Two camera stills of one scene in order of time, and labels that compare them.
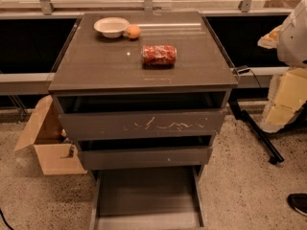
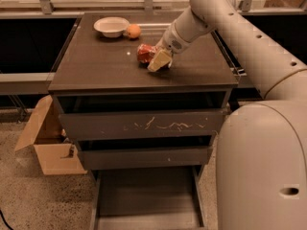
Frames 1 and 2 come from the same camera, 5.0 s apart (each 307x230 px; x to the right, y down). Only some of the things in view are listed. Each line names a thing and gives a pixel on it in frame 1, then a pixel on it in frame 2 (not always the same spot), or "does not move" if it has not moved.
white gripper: [294, 40] → [172, 42]
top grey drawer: [142, 115] does not move
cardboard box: [56, 153] does not move
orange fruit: [133, 31] does not move
